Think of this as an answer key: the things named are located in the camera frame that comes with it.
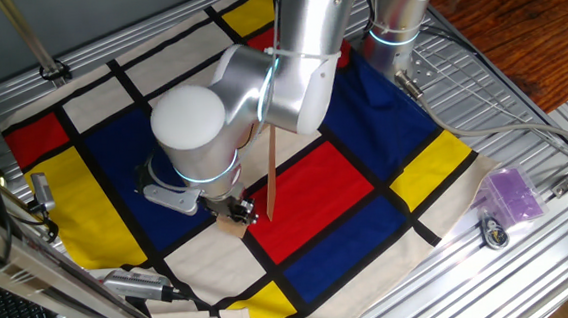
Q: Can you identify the thin metal pole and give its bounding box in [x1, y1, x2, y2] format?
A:
[0, 0, 67, 93]

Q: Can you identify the wooden picture frame with stand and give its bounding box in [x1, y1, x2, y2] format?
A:
[239, 121, 283, 224]

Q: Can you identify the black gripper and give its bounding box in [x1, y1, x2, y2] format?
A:
[201, 182, 260, 230]

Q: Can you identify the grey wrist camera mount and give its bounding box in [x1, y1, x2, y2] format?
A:
[137, 177, 204, 220]

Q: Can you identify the colourful checked cloth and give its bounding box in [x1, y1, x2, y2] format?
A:
[0, 0, 510, 318]

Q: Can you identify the small white camera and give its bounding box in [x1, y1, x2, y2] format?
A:
[28, 170, 58, 214]

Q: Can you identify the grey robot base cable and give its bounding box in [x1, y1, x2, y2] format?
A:
[395, 58, 568, 170]

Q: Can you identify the black camera cable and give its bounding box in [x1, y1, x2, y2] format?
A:
[172, 288, 226, 318]

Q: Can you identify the silver camera on bracket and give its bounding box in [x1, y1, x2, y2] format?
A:
[99, 264, 190, 308]

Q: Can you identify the small metal corner bracket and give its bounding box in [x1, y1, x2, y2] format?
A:
[549, 176, 568, 199]

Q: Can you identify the black pole clamp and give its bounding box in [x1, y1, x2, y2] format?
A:
[38, 58, 73, 83]

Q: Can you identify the clear box with purple content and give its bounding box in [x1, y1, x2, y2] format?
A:
[467, 163, 550, 230]

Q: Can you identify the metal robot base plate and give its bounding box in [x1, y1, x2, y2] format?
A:
[391, 45, 440, 90]

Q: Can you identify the aluminium frame bar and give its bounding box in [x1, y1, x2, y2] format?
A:
[0, 189, 181, 318]

